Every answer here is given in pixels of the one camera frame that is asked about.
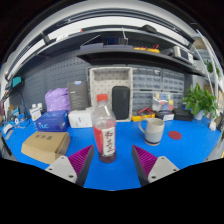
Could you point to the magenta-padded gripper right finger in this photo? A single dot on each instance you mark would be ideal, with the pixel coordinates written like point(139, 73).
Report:
point(160, 168)

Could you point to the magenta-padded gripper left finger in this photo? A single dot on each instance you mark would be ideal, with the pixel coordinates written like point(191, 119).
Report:
point(63, 168)

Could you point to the clear red-capped drink bottle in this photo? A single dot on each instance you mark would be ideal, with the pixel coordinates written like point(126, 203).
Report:
point(104, 133)

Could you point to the brown cardboard box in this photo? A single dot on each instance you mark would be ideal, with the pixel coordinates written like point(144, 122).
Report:
point(45, 145)

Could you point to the flat round red coaster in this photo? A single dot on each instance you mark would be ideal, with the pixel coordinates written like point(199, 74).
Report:
point(174, 135)

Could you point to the beige ceramic mug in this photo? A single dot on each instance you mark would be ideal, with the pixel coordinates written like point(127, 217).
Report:
point(154, 131)

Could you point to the blue product box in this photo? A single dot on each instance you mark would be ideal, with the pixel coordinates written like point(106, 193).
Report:
point(51, 120)

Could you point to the dark box with white label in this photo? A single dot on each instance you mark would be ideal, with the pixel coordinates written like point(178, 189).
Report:
point(166, 116)

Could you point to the white product box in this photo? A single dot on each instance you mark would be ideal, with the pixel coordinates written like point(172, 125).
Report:
point(80, 118)

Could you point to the yellow multimeter with red leads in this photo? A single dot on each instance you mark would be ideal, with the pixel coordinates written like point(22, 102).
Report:
point(141, 117)

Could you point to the flat black case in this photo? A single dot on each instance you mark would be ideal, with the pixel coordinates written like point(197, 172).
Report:
point(183, 114)

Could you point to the small white box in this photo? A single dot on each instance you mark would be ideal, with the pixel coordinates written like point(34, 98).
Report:
point(35, 112)

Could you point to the small white charger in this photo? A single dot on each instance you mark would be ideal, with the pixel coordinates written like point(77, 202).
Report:
point(213, 126)

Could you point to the purple plastic bag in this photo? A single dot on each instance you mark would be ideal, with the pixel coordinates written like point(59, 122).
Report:
point(56, 99)

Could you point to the grey small-parts drawer cabinet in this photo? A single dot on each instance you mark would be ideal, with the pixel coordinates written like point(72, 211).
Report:
point(141, 100)
point(146, 78)
point(173, 81)
point(178, 99)

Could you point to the dark grey upright box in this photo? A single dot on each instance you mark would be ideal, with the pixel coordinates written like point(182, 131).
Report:
point(78, 95)

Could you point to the black rectangular pouch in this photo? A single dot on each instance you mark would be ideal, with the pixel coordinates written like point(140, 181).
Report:
point(120, 102)

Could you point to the green potted plant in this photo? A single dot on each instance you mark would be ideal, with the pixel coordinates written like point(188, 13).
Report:
point(199, 100)

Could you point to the white perforated tray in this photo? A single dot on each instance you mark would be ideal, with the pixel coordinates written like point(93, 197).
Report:
point(103, 80)

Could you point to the black overhead shelf unit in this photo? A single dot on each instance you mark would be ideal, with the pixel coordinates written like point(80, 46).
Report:
point(110, 55)

